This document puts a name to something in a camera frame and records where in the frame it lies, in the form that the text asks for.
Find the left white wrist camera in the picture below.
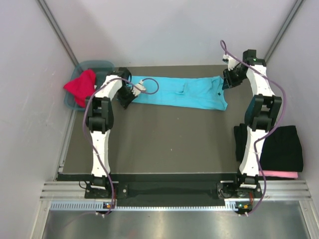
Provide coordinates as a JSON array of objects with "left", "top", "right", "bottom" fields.
[{"left": 132, "top": 80, "right": 146, "bottom": 97}]

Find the aluminium corner post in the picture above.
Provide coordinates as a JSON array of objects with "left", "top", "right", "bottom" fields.
[
  {"left": 35, "top": 0, "right": 79, "bottom": 66},
  {"left": 264, "top": 0, "right": 306, "bottom": 63}
]

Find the cyan t shirt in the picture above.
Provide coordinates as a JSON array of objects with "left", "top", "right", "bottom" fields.
[{"left": 132, "top": 76, "right": 227, "bottom": 111}]

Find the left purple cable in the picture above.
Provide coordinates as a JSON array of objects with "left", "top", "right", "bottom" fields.
[{"left": 82, "top": 77, "right": 160, "bottom": 216}]

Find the teal plastic basket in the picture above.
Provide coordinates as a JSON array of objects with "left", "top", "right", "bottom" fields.
[{"left": 63, "top": 60, "right": 115, "bottom": 111}]

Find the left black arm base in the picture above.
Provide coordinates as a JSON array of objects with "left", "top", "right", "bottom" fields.
[{"left": 79, "top": 176, "right": 129, "bottom": 200}]

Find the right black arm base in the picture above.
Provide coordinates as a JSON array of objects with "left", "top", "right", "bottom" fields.
[{"left": 216, "top": 180, "right": 263, "bottom": 199}]

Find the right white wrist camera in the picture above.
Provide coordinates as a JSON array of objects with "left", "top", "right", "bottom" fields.
[{"left": 222, "top": 54, "right": 239, "bottom": 71}]

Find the black folded t shirt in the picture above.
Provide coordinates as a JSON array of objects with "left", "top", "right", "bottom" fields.
[{"left": 234, "top": 123, "right": 304, "bottom": 177}]

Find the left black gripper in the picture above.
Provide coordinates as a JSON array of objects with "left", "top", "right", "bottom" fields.
[{"left": 117, "top": 86, "right": 138, "bottom": 110}]

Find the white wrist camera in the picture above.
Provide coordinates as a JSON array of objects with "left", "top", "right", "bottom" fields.
[
  {"left": 132, "top": 80, "right": 146, "bottom": 97},
  {"left": 222, "top": 54, "right": 239, "bottom": 71}
]

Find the pink folded t shirt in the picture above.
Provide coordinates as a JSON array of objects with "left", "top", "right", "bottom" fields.
[{"left": 263, "top": 170, "right": 298, "bottom": 179}]

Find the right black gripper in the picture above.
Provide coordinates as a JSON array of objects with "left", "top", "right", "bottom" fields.
[{"left": 221, "top": 67, "right": 247, "bottom": 91}]

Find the left aluminium corner post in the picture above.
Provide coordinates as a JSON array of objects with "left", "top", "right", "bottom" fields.
[{"left": 35, "top": 0, "right": 79, "bottom": 66}]

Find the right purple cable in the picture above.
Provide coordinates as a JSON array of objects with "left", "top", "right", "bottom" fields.
[{"left": 219, "top": 39, "right": 287, "bottom": 216}]

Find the right aluminium corner post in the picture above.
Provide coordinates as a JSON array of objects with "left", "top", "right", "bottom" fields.
[{"left": 264, "top": 0, "right": 306, "bottom": 63}]

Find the grey slotted cable duct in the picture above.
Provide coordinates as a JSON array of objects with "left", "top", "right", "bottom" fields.
[{"left": 50, "top": 201, "right": 248, "bottom": 212}]

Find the red t shirt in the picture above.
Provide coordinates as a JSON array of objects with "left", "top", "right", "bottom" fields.
[{"left": 63, "top": 69, "right": 96, "bottom": 108}]

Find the aluminium front rail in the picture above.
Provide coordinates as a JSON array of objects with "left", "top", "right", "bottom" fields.
[{"left": 40, "top": 180, "right": 311, "bottom": 201}]

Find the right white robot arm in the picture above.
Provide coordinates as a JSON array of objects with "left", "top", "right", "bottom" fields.
[{"left": 222, "top": 49, "right": 282, "bottom": 197}]

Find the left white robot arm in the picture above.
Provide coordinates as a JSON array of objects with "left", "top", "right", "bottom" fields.
[{"left": 85, "top": 67, "right": 137, "bottom": 177}]

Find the purple cable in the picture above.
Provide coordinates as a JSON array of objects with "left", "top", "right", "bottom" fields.
[
  {"left": 219, "top": 39, "right": 287, "bottom": 216},
  {"left": 82, "top": 77, "right": 160, "bottom": 216}
]

